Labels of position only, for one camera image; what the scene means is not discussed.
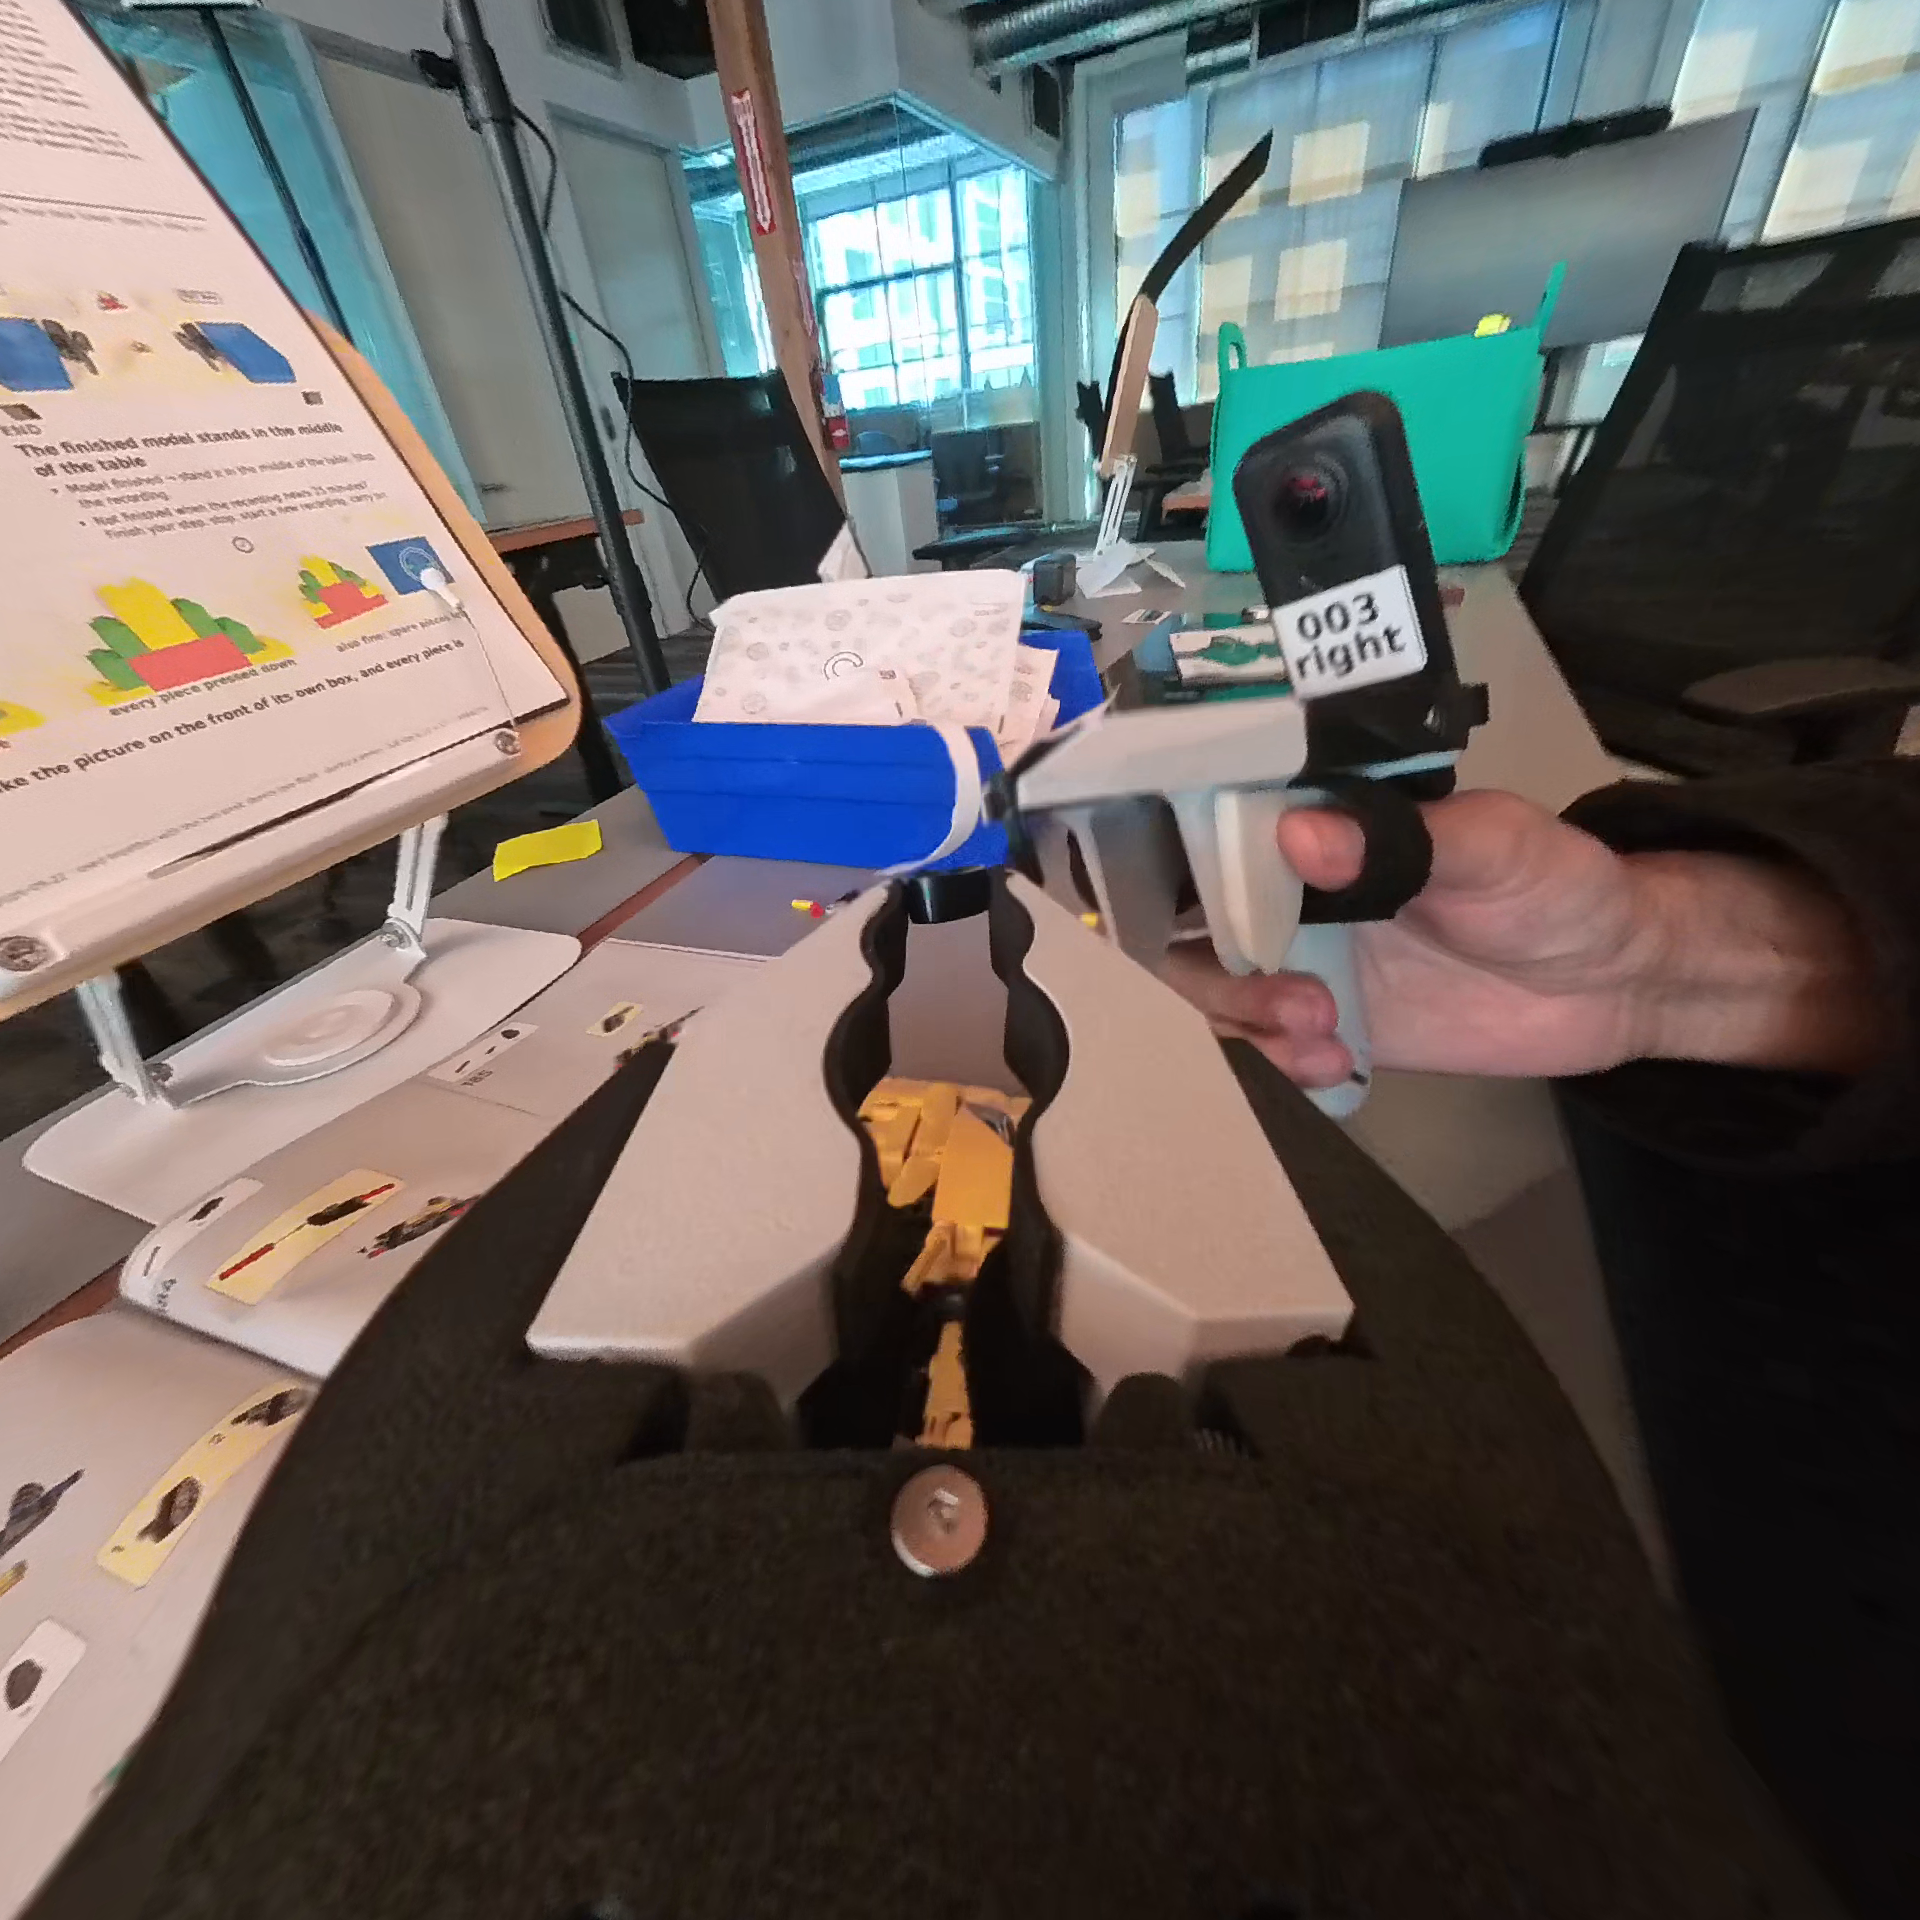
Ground person's torso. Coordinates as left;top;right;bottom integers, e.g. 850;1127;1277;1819
1559;1079;1920;1920

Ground large grey display panel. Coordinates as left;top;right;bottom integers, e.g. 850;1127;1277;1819
1382;108;1761;355

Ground printed paper sheets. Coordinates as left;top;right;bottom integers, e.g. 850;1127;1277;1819
990;637;1058;752

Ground wooden board document stand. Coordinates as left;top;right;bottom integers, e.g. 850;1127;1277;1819
1073;132;1278;600
0;0;589;1224

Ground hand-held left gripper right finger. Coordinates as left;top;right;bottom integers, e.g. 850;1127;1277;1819
960;878;1361;1448

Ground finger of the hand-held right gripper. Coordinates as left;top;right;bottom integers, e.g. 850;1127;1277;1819
1002;696;1321;819
1050;796;1206;968

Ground wooden post with red sign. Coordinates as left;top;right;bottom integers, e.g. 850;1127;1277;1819
704;0;841;465

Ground white tape strip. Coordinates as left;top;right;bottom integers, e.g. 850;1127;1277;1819
885;718;1113;879

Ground printed instruction sheet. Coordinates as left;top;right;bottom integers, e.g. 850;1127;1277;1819
0;0;570;932

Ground grey desk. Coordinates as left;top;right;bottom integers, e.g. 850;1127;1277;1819
0;539;1667;1920

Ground blue storage bin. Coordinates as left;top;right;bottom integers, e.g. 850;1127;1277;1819
605;631;1113;876

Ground person's right forearm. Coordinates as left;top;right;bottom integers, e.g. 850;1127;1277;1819
1559;757;1920;1172

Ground yellow brick toy car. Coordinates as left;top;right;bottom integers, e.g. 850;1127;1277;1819
855;1071;1038;1453

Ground black tripod pole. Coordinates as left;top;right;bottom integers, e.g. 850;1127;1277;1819
441;0;673;699

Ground patterned white paper bag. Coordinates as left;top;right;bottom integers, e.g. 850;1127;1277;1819
693;566;1029;728

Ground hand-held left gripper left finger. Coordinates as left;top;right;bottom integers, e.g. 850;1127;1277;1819
526;884;921;1448

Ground black mesh chair back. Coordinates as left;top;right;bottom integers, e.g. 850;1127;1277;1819
1518;217;1920;774

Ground dark green cutting mat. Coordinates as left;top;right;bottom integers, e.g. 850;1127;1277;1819
1127;607;1305;704

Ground person's right hand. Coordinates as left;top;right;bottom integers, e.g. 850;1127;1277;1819
1161;787;1893;1087

